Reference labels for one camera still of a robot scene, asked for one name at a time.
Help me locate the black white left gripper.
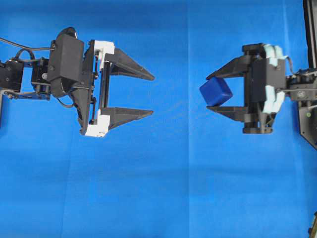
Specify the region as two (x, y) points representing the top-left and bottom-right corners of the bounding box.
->
(71, 40), (155, 136)

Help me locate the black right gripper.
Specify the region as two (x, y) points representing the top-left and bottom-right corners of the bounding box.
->
(206, 43), (264, 134)

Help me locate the blue block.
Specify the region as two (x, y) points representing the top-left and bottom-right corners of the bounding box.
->
(200, 77), (233, 107)

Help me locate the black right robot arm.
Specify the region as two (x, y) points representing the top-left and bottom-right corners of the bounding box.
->
(200, 43), (317, 134)

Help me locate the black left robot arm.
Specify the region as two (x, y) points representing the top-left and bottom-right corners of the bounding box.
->
(0, 34), (154, 137)

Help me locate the light blue foam padding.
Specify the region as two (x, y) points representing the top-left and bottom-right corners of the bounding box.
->
(262, 44), (288, 114)

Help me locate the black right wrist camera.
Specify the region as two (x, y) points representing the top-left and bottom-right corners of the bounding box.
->
(251, 59), (286, 103)

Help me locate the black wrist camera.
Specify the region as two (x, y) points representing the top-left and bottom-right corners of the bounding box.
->
(251, 59), (286, 103)
(47, 27), (84, 98)

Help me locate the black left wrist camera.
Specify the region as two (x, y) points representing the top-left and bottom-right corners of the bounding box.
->
(47, 27), (84, 98)

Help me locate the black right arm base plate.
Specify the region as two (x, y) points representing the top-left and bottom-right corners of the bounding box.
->
(298, 101), (317, 149)

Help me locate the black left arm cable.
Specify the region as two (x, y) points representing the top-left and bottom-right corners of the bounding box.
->
(0, 37), (55, 61)

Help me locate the black aluminium frame rail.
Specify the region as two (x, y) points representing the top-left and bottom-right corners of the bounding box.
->
(303, 0), (317, 68)

